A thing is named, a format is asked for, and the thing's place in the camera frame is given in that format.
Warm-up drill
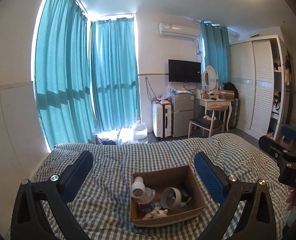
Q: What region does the black tape roll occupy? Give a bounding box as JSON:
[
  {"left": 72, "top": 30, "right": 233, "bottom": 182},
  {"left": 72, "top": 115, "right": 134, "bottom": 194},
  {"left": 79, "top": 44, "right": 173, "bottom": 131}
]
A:
[{"left": 160, "top": 187, "right": 181, "bottom": 209}]

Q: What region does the white plush toy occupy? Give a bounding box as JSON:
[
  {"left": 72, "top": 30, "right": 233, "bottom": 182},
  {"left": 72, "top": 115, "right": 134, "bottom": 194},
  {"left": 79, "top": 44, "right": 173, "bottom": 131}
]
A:
[{"left": 143, "top": 209, "right": 168, "bottom": 219}]

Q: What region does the clear plastic water bottle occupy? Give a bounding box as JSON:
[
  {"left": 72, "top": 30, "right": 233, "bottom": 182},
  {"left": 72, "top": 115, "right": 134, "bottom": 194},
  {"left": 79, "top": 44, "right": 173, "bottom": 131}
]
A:
[{"left": 137, "top": 187, "right": 156, "bottom": 213}]

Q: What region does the white hair dryer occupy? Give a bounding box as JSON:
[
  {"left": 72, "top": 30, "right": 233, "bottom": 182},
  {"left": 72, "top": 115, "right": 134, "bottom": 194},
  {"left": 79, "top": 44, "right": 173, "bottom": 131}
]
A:
[{"left": 131, "top": 176, "right": 145, "bottom": 199}]

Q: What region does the white dressing table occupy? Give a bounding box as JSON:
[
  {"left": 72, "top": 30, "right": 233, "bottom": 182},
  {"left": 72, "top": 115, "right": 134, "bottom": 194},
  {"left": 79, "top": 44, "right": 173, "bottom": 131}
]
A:
[{"left": 196, "top": 98, "right": 232, "bottom": 131}]

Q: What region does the white louvred wardrobe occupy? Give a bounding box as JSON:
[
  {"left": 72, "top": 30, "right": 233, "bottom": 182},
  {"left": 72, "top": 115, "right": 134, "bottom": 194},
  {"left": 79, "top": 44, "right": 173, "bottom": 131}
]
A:
[{"left": 230, "top": 35, "right": 287, "bottom": 140}]

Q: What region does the brown cardboard box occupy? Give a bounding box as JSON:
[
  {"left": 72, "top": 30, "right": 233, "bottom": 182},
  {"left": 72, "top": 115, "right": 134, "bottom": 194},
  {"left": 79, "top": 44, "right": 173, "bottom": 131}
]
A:
[{"left": 130, "top": 165, "right": 205, "bottom": 228}]

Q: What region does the oval vanity mirror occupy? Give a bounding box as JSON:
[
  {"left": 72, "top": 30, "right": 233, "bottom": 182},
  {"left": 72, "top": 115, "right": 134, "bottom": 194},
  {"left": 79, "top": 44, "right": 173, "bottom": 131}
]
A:
[{"left": 202, "top": 65, "right": 218, "bottom": 92}]

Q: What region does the silver mini fridge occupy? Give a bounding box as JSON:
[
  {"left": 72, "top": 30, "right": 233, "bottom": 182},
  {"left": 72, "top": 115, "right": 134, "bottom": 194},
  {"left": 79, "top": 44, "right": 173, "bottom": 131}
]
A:
[{"left": 171, "top": 93, "right": 194, "bottom": 138}]

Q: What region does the white suitcase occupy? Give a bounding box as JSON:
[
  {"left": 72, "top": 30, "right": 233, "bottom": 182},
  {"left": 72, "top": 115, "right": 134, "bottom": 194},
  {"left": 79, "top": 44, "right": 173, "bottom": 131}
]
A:
[{"left": 152, "top": 103, "right": 172, "bottom": 139}]

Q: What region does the right teal curtain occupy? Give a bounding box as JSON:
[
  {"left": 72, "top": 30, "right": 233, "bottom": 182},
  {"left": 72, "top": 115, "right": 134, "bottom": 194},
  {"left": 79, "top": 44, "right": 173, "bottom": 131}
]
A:
[{"left": 200, "top": 21, "right": 231, "bottom": 87}]

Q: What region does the teal curtain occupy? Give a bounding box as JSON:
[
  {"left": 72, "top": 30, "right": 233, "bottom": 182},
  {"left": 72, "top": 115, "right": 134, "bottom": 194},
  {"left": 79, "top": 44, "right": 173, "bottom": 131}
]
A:
[
  {"left": 90, "top": 17, "right": 140, "bottom": 132},
  {"left": 200, "top": 21, "right": 231, "bottom": 87},
  {"left": 34, "top": 0, "right": 95, "bottom": 148}
]

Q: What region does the large clear water jug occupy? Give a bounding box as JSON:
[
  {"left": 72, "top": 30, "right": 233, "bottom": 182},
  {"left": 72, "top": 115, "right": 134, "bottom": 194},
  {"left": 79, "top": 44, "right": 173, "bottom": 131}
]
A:
[{"left": 132, "top": 120, "right": 148, "bottom": 144}]

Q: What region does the white air conditioner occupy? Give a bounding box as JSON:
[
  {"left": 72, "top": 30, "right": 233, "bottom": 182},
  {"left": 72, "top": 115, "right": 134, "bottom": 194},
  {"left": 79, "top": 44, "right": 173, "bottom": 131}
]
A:
[{"left": 158, "top": 23, "right": 201, "bottom": 40}]

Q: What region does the left teal curtain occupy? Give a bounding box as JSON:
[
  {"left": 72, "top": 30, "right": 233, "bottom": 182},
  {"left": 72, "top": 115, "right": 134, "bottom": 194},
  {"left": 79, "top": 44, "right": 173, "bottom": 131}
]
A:
[{"left": 34, "top": 0, "right": 95, "bottom": 148}]

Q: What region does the middle teal curtain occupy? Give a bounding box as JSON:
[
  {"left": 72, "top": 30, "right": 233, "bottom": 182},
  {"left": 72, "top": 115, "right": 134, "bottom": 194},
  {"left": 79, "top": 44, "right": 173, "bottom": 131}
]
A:
[{"left": 90, "top": 17, "right": 140, "bottom": 132}]

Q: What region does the black wall television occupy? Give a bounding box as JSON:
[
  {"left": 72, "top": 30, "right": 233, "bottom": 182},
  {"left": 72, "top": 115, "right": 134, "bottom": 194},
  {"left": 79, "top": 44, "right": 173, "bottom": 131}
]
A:
[{"left": 168, "top": 60, "right": 201, "bottom": 83}]

